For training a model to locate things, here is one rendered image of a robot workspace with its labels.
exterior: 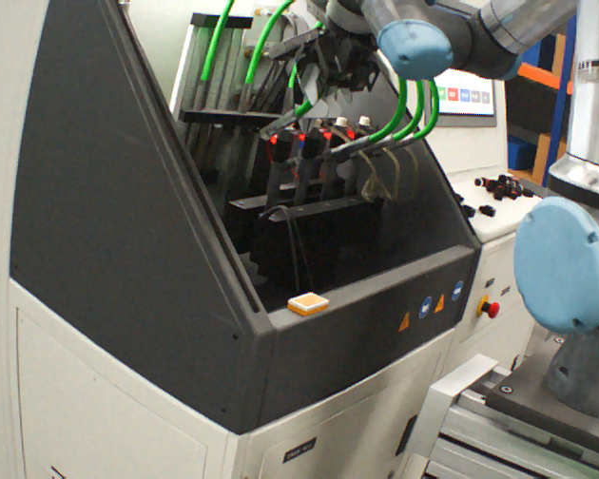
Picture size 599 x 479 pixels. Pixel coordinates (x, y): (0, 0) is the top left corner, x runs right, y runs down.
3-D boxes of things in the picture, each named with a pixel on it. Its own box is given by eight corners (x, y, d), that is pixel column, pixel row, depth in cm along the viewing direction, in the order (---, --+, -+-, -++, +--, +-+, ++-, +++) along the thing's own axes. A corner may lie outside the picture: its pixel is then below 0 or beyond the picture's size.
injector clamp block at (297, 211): (258, 309, 139) (276, 220, 134) (213, 286, 144) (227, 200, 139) (367, 272, 166) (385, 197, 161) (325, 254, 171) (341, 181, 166)
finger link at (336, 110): (329, 141, 132) (340, 86, 129) (299, 131, 135) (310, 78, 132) (340, 140, 135) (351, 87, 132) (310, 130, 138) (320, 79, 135)
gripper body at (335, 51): (316, 98, 106) (337, 45, 95) (300, 49, 109) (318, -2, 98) (372, 94, 108) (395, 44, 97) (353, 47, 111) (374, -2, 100)
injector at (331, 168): (328, 243, 153) (353, 130, 146) (306, 234, 155) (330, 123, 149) (338, 240, 155) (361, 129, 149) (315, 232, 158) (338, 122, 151)
